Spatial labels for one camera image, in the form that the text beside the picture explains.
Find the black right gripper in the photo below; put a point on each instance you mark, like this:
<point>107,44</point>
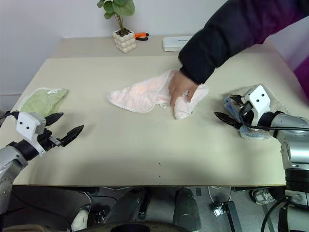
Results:
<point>246,113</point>

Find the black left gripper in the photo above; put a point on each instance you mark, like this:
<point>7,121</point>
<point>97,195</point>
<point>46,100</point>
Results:
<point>47,140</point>

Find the pink white cloth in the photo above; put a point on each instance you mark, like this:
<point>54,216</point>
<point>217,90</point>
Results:
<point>137,96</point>

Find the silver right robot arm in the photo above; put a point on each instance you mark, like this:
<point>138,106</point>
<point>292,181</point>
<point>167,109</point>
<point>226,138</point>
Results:
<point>293,147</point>

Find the person's forearm in dark sleeve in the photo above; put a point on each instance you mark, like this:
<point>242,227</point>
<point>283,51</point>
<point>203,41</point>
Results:
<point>229,36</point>

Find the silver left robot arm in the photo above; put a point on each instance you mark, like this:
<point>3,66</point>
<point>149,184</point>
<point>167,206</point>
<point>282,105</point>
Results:
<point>9,158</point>

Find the green cloth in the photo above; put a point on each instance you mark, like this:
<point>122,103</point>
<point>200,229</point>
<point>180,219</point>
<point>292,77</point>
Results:
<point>41,101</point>

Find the blue white cloth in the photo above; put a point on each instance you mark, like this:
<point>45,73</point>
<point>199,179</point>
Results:
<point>253,135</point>

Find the person's bare hand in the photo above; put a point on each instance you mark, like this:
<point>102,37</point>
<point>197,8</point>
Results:
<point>181,85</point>

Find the magenta garment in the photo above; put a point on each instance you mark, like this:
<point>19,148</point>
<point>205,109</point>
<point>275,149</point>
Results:
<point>303,77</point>

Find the flat white box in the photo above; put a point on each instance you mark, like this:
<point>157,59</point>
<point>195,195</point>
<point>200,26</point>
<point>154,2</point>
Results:
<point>175,43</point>

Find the grey sneaker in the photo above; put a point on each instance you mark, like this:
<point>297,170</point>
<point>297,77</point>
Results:
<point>262,196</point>

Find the white shoe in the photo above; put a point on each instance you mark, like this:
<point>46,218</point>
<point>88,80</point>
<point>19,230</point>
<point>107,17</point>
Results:
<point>79,220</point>

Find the dark rounded cylinder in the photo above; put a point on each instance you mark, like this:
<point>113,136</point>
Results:
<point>131,205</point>
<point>186,207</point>

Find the green plant in white pot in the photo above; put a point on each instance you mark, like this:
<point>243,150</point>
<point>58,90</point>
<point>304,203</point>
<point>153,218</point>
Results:
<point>123,39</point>

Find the dark curved rim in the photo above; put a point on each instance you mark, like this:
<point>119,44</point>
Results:
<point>135,226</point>

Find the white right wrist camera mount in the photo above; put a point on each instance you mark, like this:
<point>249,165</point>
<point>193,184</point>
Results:
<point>259,99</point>

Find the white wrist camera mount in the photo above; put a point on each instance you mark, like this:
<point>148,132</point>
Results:
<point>26,123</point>
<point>259,99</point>

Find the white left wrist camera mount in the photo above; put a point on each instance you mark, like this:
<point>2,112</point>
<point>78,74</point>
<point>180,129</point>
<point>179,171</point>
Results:
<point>26,123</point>

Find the black metal frame leg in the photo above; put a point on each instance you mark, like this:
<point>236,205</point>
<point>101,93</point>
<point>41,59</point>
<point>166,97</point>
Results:
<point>231,215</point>

